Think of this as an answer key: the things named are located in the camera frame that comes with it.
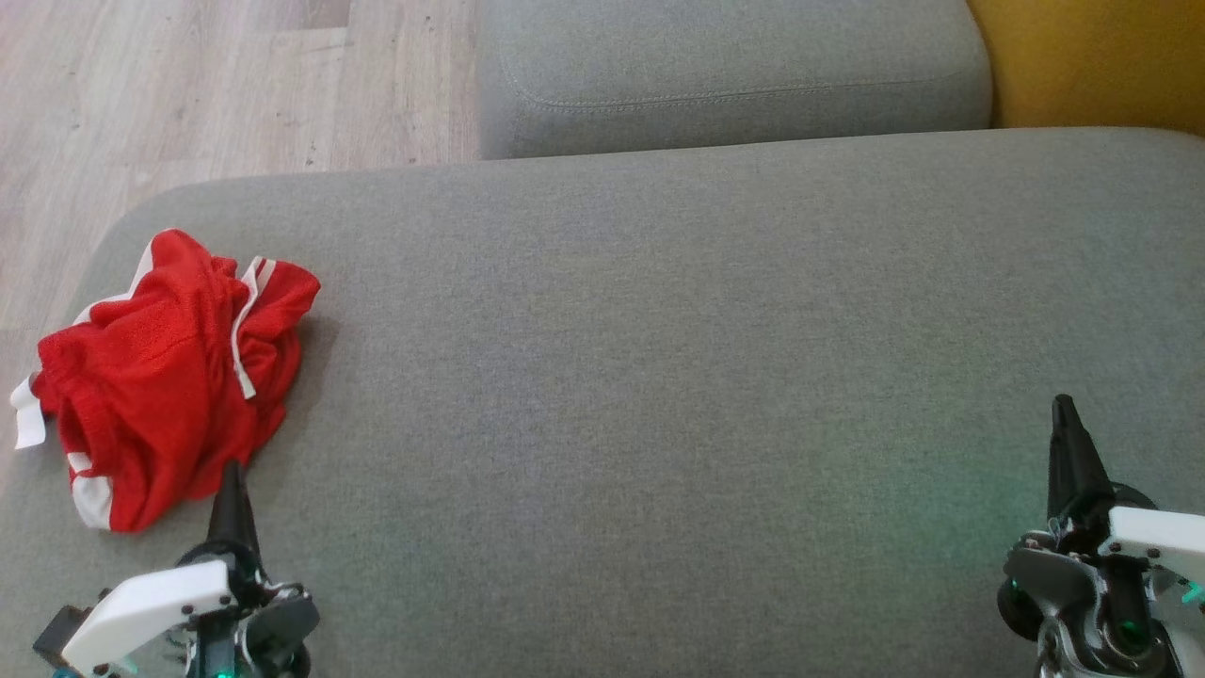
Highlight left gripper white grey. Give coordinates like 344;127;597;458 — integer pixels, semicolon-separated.
33;460;321;678

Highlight mustard yellow sofa backrest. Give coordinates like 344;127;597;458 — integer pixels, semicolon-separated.
967;0;1205;137

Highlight red white-trimmed sports shorts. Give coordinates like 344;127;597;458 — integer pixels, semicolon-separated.
9;228;322;534

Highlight large grey sofa seat cushion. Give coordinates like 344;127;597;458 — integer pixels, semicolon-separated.
0;127;1205;678

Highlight small grey sofa seat cushion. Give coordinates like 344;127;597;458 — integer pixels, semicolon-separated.
478;0;994;161

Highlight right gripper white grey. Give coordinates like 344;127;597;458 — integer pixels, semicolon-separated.
996;395;1205;678

